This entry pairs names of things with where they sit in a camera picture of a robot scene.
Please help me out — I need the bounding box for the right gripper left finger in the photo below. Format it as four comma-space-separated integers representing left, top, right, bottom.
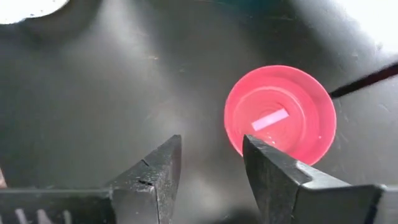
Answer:
104, 134, 183, 224

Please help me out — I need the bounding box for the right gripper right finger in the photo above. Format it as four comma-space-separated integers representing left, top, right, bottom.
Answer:
242, 134, 384, 224

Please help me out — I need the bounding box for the pink plastic bowl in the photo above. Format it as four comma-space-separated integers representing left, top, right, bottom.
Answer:
223, 64, 338, 167

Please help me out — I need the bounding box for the blue patterned paper plate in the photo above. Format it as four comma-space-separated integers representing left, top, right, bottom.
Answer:
0, 0, 70, 25

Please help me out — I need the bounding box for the wooden shelf with black legs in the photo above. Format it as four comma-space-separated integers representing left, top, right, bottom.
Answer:
328, 62, 398, 100

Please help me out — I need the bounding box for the black table mat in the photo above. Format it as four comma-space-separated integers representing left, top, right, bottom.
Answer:
0, 0, 398, 224

